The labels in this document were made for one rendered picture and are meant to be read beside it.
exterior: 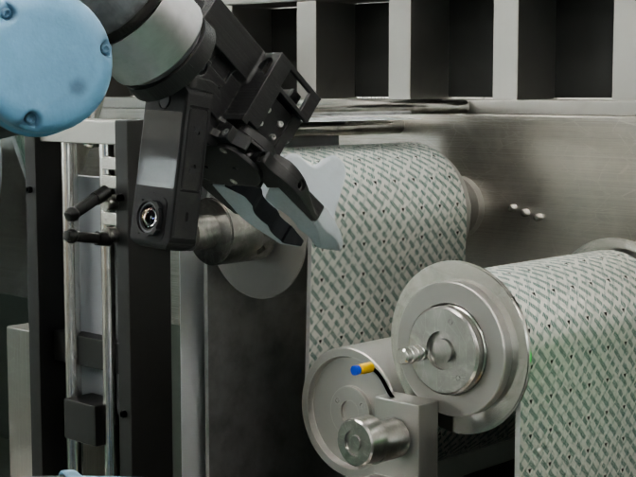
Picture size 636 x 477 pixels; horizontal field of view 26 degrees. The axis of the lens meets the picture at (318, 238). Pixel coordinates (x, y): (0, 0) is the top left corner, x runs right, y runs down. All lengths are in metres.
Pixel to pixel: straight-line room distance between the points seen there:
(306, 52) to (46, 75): 1.04
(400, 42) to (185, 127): 0.72
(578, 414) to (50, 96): 0.66
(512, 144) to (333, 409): 0.40
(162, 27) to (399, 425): 0.43
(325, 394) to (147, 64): 0.47
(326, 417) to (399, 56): 0.51
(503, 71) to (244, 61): 0.60
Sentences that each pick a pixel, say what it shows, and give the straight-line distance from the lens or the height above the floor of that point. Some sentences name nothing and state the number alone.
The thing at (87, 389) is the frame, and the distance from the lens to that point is 1.39.
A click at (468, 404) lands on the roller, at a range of 1.16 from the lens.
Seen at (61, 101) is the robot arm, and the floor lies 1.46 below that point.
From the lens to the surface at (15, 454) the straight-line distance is 1.81.
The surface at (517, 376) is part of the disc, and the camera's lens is 1.14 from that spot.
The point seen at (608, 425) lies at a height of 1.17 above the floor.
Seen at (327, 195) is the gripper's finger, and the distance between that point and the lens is 1.02.
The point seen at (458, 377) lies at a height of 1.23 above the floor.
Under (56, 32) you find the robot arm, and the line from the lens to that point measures 0.71.
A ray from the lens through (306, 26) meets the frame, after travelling 1.73.
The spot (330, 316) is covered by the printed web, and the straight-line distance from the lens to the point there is 1.31.
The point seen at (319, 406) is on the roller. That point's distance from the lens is 1.30.
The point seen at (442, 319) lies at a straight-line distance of 1.16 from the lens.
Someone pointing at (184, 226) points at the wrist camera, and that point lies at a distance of 0.95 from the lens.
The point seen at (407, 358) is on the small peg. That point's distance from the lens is 1.15.
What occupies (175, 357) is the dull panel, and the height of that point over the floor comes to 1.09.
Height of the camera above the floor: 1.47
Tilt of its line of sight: 6 degrees down
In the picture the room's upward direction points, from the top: straight up
